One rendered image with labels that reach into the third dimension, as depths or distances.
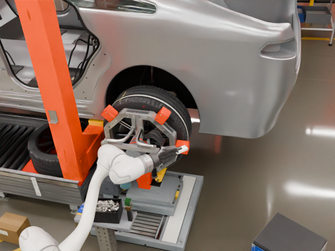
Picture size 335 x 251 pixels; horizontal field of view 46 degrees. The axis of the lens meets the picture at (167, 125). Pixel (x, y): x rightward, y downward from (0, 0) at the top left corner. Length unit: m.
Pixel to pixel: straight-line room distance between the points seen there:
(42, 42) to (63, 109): 0.49
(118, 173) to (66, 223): 1.86
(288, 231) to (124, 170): 1.58
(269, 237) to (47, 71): 1.90
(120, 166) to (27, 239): 0.57
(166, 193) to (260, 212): 0.84
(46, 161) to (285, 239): 2.02
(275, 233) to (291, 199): 0.79
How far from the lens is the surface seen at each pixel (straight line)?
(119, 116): 2.80
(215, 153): 4.12
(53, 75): 2.64
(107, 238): 3.10
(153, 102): 2.76
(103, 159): 1.94
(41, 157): 3.54
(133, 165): 1.84
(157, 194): 3.38
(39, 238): 2.01
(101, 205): 2.88
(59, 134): 2.93
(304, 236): 3.04
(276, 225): 3.06
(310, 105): 5.03
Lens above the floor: 2.65
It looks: 36 degrees down
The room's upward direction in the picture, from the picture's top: 3 degrees counter-clockwise
